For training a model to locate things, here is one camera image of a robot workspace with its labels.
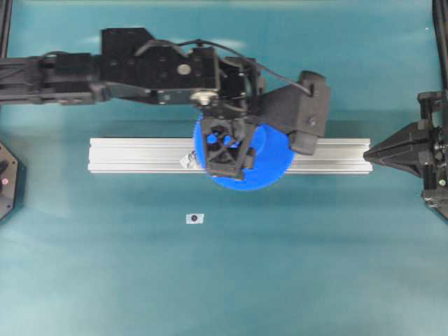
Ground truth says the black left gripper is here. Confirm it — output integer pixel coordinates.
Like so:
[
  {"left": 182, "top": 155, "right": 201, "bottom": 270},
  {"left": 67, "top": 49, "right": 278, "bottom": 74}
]
[{"left": 95, "top": 28, "right": 265, "bottom": 181}]

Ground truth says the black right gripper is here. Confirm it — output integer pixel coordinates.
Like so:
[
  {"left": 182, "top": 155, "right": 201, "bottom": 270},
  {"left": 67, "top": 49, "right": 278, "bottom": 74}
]
[{"left": 363, "top": 90, "right": 447, "bottom": 220}]

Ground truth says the large blue plastic gear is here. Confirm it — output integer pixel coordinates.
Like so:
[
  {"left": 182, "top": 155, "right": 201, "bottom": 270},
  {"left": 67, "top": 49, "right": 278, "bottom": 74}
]
[{"left": 193, "top": 118, "right": 294, "bottom": 191}]

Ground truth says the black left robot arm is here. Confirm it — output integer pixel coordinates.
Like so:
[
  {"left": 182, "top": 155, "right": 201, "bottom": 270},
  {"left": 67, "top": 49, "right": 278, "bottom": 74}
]
[{"left": 1, "top": 28, "right": 263, "bottom": 180}]

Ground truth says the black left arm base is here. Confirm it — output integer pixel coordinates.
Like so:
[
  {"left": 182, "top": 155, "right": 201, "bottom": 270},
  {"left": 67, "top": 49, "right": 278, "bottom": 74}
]
[{"left": 1, "top": 142, "right": 27, "bottom": 225}]

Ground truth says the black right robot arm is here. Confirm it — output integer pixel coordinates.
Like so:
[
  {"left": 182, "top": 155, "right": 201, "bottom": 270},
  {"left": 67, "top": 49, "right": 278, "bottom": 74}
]
[{"left": 363, "top": 1, "right": 447, "bottom": 219}]

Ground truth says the white sticker with black dot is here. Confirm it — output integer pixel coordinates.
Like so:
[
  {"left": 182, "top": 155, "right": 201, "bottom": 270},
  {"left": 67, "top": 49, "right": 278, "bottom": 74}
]
[{"left": 185, "top": 213, "right": 205, "bottom": 225}]

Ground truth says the white bracket at left shaft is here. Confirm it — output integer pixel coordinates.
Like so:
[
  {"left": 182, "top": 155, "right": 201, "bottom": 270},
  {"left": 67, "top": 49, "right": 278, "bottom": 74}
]
[{"left": 180, "top": 150, "right": 200, "bottom": 170}]

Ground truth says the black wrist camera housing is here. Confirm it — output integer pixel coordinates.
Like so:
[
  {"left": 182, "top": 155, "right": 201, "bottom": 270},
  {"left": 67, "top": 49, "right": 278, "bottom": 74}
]
[{"left": 251, "top": 71, "right": 330, "bottom": 155}]

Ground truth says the silver aluminium extrusion rail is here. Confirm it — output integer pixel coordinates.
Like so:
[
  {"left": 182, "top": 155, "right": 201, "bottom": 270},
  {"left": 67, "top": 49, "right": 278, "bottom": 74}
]
[{"left": 87, "top": 138, "right": 372, "bottom": 175}]

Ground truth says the black camera cable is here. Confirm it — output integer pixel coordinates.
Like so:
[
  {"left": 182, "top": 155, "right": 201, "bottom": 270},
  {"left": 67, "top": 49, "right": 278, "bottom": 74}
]
[{"left": 133, "top": 38, "right": 313, "bottom": 95}]

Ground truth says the black left frame post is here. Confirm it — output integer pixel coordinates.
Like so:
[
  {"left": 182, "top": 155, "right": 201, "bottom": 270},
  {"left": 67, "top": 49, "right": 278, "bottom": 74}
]
[{"left": 0, "top": 0, "right": 13, "bottom": 58}]

